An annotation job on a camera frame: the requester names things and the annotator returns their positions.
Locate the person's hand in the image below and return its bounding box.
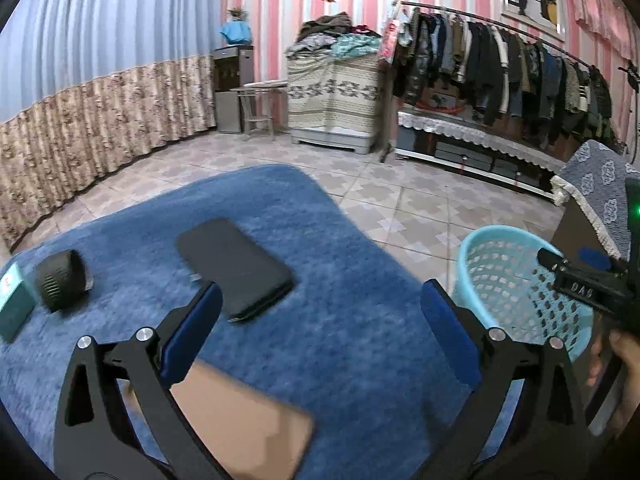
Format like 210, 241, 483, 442
586, 330, 639, 437

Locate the blue floral covered furniture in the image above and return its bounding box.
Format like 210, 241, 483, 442
551, 140, 639, 259

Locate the light blue plastic basket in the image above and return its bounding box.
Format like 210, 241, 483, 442
452, 226, 593, 361

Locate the tan phone case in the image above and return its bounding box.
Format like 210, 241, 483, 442
170, 361, 314, 480

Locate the black round speaker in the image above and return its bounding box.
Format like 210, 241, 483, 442
35, 249, 93, 313

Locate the teal cardboard box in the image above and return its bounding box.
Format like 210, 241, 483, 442
0, 263, 38, 344

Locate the black glasses case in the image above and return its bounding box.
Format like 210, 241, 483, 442
177, 218, 295, 323

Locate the low lace-covered tv stand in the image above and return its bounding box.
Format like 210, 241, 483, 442
394, 108, 565, 200

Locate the clothes rack with garments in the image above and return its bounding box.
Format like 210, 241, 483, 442
380, 6, 622, 151

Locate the blue fluffy table cover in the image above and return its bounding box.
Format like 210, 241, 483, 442
1, 165, 470, 479

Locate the floral beige curtain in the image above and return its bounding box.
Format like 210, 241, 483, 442
1, 55, 216, 247

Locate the patterned covered clothes pile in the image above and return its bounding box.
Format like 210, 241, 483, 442
285, 12, 385, 154

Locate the small folding table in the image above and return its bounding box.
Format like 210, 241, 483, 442
233, 79, 288, 140

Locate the grey water dispenser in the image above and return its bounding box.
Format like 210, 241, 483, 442
213, 46, 255, 134

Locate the blue-wrapped potted plant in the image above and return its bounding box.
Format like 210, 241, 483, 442
220, 6, 253, 46

